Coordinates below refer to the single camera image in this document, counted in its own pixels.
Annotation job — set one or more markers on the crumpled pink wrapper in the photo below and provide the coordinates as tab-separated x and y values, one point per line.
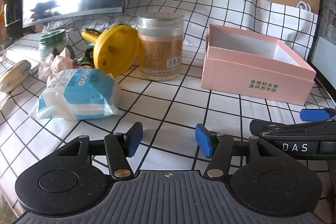
61	62

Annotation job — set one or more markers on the clear plastic jar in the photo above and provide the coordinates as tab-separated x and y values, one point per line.
160	56

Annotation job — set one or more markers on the cream round case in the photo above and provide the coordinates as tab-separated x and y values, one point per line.
14	75

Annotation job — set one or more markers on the colourful printed packet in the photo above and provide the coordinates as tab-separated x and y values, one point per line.
85	62

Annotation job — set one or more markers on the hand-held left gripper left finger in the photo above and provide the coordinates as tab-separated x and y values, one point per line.
135	138

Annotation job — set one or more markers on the black bag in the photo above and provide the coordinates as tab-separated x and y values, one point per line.
13	11

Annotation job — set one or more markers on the pink cardboard box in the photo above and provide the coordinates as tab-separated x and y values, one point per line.
236	69

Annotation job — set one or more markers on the blue white wet wipes packet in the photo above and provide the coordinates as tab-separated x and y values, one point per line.
84	87

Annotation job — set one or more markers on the yellow plastic funnel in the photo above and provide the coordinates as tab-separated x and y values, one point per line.
115	48

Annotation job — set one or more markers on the green lid glass jar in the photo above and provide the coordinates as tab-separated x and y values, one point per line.
52	39

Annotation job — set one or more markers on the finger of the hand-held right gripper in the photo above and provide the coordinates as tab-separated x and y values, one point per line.
262	126
313	114

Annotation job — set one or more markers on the white black-grid tablecloth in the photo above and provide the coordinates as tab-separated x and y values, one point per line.
162	108

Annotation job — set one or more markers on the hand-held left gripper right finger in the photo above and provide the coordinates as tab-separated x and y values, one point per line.
202	140

